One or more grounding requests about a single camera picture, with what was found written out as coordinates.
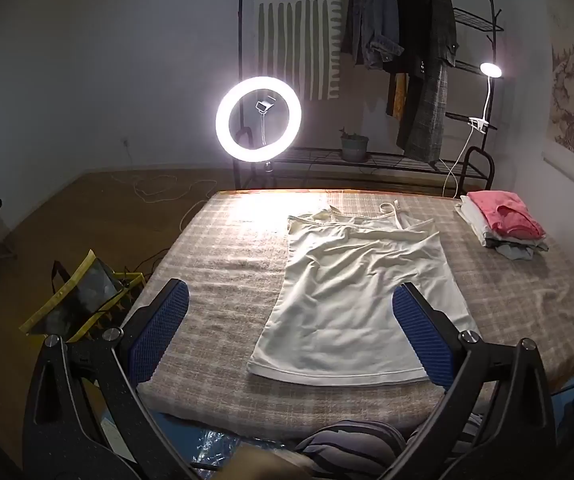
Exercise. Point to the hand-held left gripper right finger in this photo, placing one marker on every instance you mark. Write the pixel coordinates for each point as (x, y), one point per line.
(424, 332)

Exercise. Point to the yellow-trimmed bag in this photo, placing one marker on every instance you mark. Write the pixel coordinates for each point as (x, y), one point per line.
(87, 295)

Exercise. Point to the blue denim jacket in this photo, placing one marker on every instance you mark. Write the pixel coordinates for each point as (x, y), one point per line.
(374, 15)

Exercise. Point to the pink folded top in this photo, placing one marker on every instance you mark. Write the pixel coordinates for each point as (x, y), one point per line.
(504, 212)

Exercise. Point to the black coat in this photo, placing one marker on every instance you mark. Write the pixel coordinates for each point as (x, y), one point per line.
(407, 5)

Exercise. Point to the striped wall hanging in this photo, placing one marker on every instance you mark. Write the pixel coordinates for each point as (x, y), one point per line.
(292, 35)

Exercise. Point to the white folded garment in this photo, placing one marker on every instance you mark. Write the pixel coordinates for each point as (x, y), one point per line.
(474, 222)

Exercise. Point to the blue plastic bag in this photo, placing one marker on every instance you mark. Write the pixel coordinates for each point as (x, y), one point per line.
(217, 442)

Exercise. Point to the grey plaid coat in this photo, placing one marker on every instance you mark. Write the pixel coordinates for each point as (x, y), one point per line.
(432, 85)

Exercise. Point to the grey folded garment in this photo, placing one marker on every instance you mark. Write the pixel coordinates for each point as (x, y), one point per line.
(517, 247)

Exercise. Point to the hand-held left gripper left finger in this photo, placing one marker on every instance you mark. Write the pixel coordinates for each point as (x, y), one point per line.
(164, 327)

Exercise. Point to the white clip lamp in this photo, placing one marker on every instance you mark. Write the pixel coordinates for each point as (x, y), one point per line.
(490, 69)

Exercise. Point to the potted plant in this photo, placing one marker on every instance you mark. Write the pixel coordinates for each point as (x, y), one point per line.
(354, 149)

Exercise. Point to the phone holder on gooseneck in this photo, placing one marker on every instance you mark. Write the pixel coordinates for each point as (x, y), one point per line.
(263, 105)

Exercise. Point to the white camisole top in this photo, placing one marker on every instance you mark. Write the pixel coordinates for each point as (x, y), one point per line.
(352, 300)

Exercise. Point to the yellow hanging garment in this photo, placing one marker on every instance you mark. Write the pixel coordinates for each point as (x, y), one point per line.
(398, 95)

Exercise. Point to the person's striped clothing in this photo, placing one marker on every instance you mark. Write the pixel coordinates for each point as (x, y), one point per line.
(352, 447)

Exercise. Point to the black metal chair frame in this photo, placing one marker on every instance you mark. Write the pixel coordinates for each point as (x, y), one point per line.
(489, 165)

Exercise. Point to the black metal clothes rack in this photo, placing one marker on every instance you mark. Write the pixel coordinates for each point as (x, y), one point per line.
(312, 152)

